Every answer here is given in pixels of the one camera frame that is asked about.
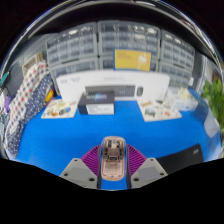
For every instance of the yellow card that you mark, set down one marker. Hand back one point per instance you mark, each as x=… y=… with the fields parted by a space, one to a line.
x=131 y=60

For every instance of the small dark blue box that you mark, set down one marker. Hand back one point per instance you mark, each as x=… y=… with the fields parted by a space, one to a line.
x=96 y=103

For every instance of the transparent pink computer mouse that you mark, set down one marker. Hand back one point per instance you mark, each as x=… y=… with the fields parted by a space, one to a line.
x=113 y=160

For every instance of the green plant in white pot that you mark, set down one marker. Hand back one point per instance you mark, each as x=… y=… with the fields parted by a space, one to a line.
x=215 y=96

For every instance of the red and blue checked cloth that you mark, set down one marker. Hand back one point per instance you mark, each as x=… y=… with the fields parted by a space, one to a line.
x=25 y=93

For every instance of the white and blue tissue box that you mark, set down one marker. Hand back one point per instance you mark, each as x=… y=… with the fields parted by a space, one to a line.
x=183 y=100

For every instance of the colourful sticker sheet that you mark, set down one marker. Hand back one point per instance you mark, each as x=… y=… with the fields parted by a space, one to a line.
x=58 y=109
x=158 y=111

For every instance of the white keyboard packaging box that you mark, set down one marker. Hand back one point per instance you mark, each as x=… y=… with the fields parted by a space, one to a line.
x=71 y=83

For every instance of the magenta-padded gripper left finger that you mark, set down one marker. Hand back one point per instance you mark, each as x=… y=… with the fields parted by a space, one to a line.
x=90 y=160

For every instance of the black mouse pad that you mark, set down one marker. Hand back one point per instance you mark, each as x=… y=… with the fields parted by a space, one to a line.
x=183 y=158

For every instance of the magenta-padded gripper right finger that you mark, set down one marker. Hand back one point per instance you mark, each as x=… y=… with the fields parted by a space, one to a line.
x=136 y=160

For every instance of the navy dotted cloth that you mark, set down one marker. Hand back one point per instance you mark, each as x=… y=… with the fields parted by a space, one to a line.
x=31 y=106

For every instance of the beige wooden box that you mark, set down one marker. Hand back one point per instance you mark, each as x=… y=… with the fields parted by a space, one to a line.
x=31 y=63

